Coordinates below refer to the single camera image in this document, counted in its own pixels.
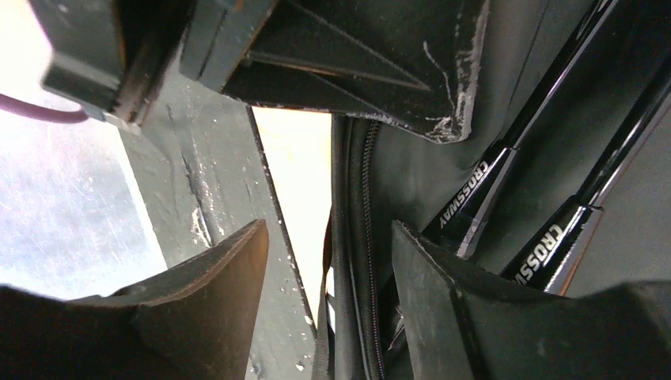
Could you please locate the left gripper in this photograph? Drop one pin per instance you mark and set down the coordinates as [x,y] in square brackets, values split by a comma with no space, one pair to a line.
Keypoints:
[111,57]

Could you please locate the badminton racket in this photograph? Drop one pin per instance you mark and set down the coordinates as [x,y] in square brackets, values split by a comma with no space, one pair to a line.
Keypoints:
[521,54]
[550,259]

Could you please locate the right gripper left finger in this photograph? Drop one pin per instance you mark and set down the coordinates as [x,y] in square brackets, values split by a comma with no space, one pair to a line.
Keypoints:
[193,321]

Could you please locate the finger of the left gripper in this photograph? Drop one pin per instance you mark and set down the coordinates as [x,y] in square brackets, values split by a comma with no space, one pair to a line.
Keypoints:
[410,64]

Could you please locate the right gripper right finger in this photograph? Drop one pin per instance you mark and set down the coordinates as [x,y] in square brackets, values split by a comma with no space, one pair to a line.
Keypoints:
[463,322]

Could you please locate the black racket bag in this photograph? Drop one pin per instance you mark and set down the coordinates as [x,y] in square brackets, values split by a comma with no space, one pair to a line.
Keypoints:
[349,346]

